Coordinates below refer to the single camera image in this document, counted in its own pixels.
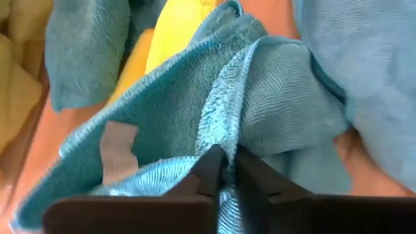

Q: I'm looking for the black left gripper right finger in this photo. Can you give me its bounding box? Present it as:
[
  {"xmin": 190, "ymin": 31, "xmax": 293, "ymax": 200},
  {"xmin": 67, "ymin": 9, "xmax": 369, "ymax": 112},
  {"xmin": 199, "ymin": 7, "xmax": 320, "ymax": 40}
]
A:
[{"xmin": 235, "ymin": 144, "xmax": 416, "ymax": 234}]

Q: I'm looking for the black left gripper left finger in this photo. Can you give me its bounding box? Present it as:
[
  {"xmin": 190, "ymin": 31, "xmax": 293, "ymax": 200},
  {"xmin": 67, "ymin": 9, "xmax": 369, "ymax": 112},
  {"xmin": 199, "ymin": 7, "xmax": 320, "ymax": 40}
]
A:
[{"xmin": 42, "ymin": 144, "xmax": 226, "ymax": 234}]

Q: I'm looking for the blue microfiber towel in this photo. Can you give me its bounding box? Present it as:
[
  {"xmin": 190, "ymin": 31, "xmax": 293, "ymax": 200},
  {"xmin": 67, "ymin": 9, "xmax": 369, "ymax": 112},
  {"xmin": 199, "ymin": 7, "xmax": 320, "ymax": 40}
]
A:
[
  {"xmin": 44, "ymin": 0, "xmax": 166, "ymax": 113},
  {"xmin": 11, "ymin": 0, "xmax": 354, "ymax": 234},
  {"xmin": 292, "ymin": 0, "xmax": 416, "ymax": 192}
]

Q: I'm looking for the yellow microfiber towel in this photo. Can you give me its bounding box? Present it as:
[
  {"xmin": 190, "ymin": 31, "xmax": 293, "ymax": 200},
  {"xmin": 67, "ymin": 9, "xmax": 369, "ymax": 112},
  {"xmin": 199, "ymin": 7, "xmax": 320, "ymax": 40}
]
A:
[
  {"xmin": 105, "ymin": 0, "xmax": 228, "ymax": 105},
  {"xmin": 0, "ymin": 0, "xmax": 55, "ymax": 157}
]

